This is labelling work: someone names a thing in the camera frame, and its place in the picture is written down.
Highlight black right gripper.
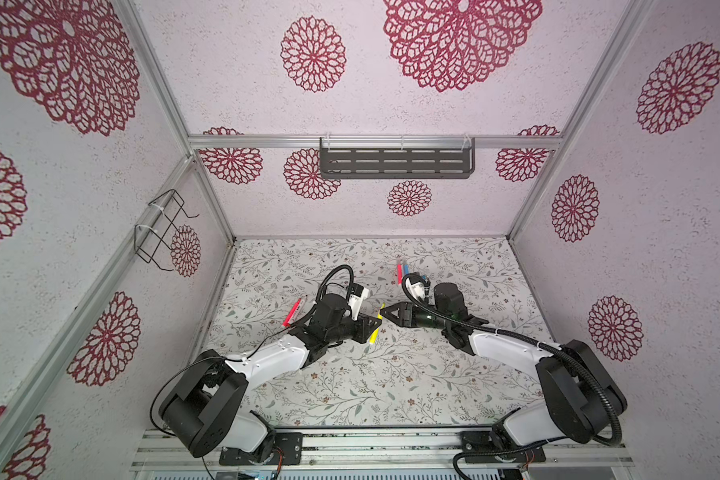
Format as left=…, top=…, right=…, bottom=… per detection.
left=380, top=302, right=450, bottom=333

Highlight yellow highlighter pen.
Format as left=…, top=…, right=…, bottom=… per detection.
left=369, top=311, right=383, bottom=344

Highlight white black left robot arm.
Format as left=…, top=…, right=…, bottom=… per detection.
left=158, top=294, right=382, bottom=464

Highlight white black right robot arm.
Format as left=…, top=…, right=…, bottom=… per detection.
left=380, top=280, right=628, bottom=462

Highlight pink highlighter on table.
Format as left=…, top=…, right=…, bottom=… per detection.
left=282, top=298, right=303, bottom=327

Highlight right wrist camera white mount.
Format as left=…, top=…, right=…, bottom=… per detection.
left=403, top=272, right=431, bottom=303

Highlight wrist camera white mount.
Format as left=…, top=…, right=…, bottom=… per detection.
left=403, top=272, right=431, bottom=303
left=348, top=283, right=371, bottom=321

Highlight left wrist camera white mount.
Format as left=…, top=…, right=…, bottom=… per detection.
left=348, top=283, right=371, bottom=321

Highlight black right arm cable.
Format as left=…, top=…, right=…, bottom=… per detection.
left=400, top=272, right=624, bottom=448

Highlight dark grey wall shelf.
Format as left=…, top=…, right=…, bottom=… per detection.
left=318, top=138, right=476, bottom=180

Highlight black wire wall basket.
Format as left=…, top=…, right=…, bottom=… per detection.
left=132, top=189, right=202, bottom=278

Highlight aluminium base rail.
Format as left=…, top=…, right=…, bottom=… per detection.
left=125, top=427, right=640, bottom=479

